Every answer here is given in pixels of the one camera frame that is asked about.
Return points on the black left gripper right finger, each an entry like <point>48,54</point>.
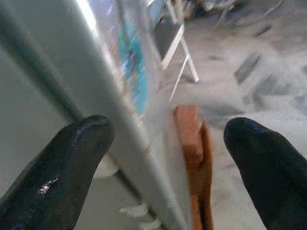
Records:
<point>268,172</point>

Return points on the white folding rack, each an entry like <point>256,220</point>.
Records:
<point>172,48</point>

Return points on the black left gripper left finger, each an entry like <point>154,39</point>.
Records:
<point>55,172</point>

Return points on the white fridge door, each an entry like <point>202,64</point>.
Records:
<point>91,72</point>

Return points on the blue printed sheet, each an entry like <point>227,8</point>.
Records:
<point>135,72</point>

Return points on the white fridge cabinet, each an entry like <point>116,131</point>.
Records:
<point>24,112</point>

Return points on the orange brick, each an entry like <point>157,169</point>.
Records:
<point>189,134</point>

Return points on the brown wooden board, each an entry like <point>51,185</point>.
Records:
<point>206,182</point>

